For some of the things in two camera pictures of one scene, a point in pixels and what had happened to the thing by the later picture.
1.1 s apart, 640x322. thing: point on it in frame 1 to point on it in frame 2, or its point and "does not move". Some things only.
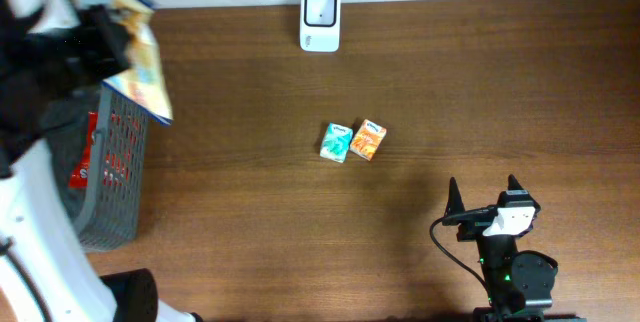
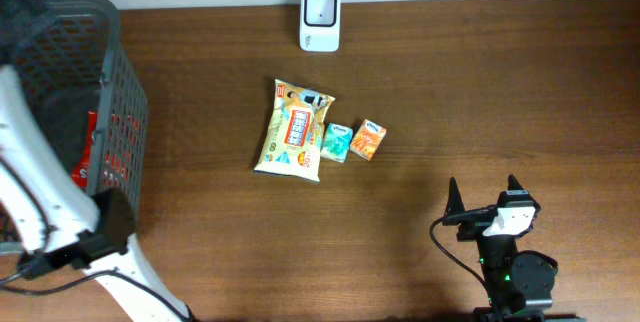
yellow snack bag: [144, 84] to [293, 140]
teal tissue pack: [336, 142] does not move
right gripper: [474, 222] does not move
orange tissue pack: [368, 140] does not move
